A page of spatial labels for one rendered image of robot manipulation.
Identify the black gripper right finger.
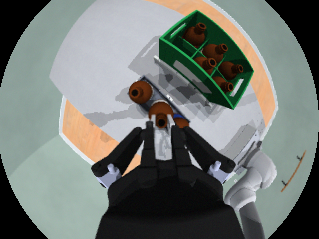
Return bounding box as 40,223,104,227
167,115,236,190

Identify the green bottle crate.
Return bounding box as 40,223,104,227
159,9,254,110

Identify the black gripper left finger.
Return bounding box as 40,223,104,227
91,115,158,192

